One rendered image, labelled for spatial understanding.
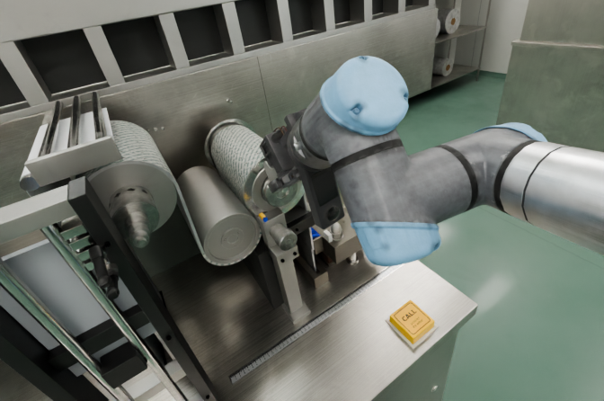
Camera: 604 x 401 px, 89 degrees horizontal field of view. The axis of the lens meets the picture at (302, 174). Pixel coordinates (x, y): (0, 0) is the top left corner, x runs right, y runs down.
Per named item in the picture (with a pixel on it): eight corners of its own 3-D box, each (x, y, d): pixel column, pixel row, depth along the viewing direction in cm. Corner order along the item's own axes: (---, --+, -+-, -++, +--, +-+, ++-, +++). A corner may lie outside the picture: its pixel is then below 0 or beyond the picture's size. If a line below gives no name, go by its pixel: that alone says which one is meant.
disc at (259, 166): (253, 229, 65) (235, 170, 57) (252, 228, 65) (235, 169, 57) (311, 200, 70) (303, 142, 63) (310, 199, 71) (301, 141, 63)
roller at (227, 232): (213, 273, 64) (195, 231, 58) (183, 213, 83) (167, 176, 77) (264, 246, 69) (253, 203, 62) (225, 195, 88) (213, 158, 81)
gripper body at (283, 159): (295, 132, 54) (321, 102, 43) (317, 176, 54) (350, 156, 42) (256, 147, 51) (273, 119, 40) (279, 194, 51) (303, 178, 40)
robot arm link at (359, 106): (360, 145, 25) (324, 51, 26) (313, 175, 35) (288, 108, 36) (430, 124, 28) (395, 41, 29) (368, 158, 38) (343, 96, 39)
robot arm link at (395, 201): (493, 230, 28) (447, 121, 30) (389, 277, 26) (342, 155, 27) (440, 231, 36) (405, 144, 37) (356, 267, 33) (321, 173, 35)
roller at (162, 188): (105, 253, 51) (58, 184, 44) (99, 189, 70) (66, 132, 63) (188, 216, 57) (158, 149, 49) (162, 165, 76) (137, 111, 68)
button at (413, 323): (413, 345, 67) (413, 339, 66) (388, 321, 73) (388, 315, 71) (434, 326, 70) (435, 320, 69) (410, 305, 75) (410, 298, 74)
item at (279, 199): (274, 214, 63) (259, 189, 59) (270, 209, 65) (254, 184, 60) (303, 192, 65) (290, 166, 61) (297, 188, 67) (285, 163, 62)
